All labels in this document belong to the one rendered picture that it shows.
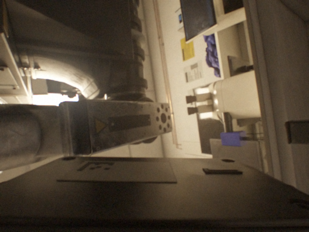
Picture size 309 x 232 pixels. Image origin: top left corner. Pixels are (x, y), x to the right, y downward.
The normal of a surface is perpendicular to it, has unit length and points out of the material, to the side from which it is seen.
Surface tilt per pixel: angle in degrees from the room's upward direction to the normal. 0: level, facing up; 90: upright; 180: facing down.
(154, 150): 180
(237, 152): 86
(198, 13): 93
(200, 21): 93
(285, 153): 90
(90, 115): 157
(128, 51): 180
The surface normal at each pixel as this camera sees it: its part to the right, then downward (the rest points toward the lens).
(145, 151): 0.56, -0.08
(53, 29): 0.10, 0.99
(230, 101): -0.80, 0.11
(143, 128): 0.84, -0.11
